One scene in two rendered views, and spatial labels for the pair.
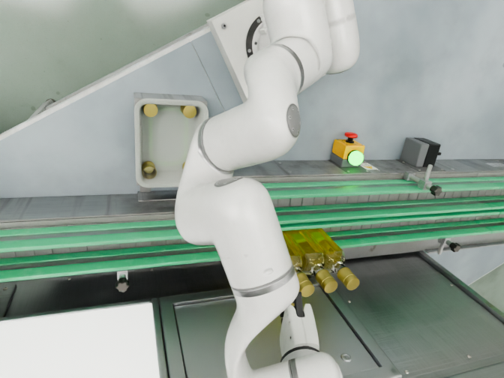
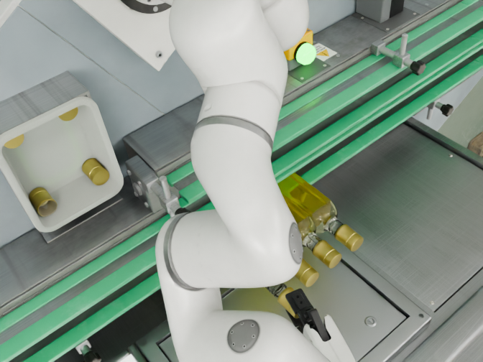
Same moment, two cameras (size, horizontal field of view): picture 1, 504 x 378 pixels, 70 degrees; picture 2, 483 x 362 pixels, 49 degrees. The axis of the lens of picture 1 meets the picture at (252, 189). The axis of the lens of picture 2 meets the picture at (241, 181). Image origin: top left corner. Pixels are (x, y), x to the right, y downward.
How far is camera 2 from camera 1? 37 cm
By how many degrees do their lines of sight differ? 25
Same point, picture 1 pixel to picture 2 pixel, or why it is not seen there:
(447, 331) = (460, 228)
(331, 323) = (341, 283)
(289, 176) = not seen: hidden behind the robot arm
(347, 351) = (369, 312)
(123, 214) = (43, 277)
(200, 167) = (186, 302)
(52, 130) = not seen: outside the picture
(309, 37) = (259, 79)
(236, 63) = (107, 16)
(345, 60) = (296, 38)
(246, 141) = (246, 284)
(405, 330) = (417, 247)
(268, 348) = not seen: hidden behind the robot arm
